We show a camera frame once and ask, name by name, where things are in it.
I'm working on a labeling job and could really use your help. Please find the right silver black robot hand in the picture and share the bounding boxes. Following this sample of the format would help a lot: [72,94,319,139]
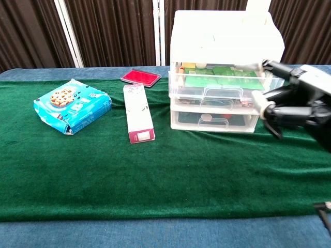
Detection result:
[234,59,331,153]

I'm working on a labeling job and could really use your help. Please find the white trays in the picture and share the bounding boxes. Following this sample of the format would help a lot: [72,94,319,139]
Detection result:
[168,10,285,134]

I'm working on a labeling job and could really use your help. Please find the green paper packets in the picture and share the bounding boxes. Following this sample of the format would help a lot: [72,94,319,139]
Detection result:
[185,66,265,90]

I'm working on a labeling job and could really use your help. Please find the green velvet cloth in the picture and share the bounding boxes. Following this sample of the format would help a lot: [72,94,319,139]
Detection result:
[0,77,331,223]

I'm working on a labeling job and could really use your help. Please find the red ink pad case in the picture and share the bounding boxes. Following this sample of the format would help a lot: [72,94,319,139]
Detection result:
[120,69,162,89]

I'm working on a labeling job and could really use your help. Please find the long white pink box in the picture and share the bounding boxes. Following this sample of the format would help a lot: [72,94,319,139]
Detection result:
[123,83,156,144]

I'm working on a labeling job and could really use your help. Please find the blue cookie box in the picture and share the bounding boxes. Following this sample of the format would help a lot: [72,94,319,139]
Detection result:
[33,79,112,136]

